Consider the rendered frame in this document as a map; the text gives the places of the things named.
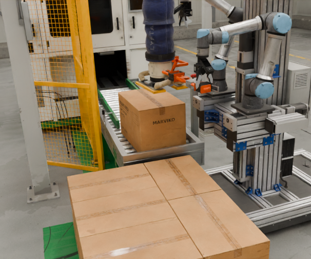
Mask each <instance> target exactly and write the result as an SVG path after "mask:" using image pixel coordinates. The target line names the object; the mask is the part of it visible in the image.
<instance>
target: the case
mask: <svg viewBox="0 0 311 259"><path fill-rule="evenodd" d="M118 98H119V110H120V122H121V133H122V134H123V135H124V137H125V138H126V139H127V140H128V141H129V142H130V144H131V145H132V146H133V147H134V148H135V150H136V151H137V152H142V151H148V150H155V149H161V148H165V147H171V146H177V145H183V144H186V109H185V103H184V102H183V101H181V100H179V99H178V98H176V97H175V96H173V95H172V94H170V93H168V92H167V91H166V92H162V93H159V94H153V93H151V92H149V91H147V90H146V89H144V88H142V89H135V90H129V91H122V92H118Z"/></svg>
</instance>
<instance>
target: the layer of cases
mask: <svg viewBox="0 0 311 259"><path fill-rule="evenodd" d="M67 181H68V189H69V196H70V203H71V210H72V217H73V223H74V228H75V233H76V239H77V244H78V248H79V253H80V258H81V259H269V247H270V240H269V239H268V238H267V237H266V236H265V235H264V234H263V233H262V231H261V230H260V229H259V228H258V227H257V226H256V225H255V224H254V223H253V222H252V221H251V220H250V219H249V218H248V217H247V215H246V214H245V213H244V212H243V211H242V210H241V209H240V208H239V207H238V206H237V205H236V204H235V203H234V202H233V201H232V199H231V198H230V197H229V196H228V195H227V194H226V193H225V192H224V191H223V190H222V189H221V188H220V187H219V186H218V185H217V183H216V182H215V181H214V180H213V179H212V178H211V177H210V176H209V175H208V174H207V173H206V172H205V171H204V170H203V169H202V168H201V166H200V165H199V164H198V163H197V162H196V161H195V160H194V159H193V158H192V157H191V156H190V155H186V156H181V157H175V158H169V159H163V160H157V161H152V162H146V163H144V164H143V163H140V164H134V165H128V166H123V167H119V168H113V169H107V170H101V171H96V172H90V173H84V174H78V175H72V176H67Z"/></svg>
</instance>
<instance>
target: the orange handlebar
mask: <svg viewBox="0 0 311 259"><path fill-rule="evenodd" d="M178 63H180V64H177V65H176V67H181V66H187V65H188V62H185V61H182V60H179V61H178ZM162 73H163V74H165V75H168V72H166V71H162ZM168 76H169V75H168ZM176 79H177V80H179V82H181V83H186V80H189V79H190V77H188V76H181V77H178V76H176ZM210 89H211V88H210V87H205V88H203V91H209V90H210Z"/></svg>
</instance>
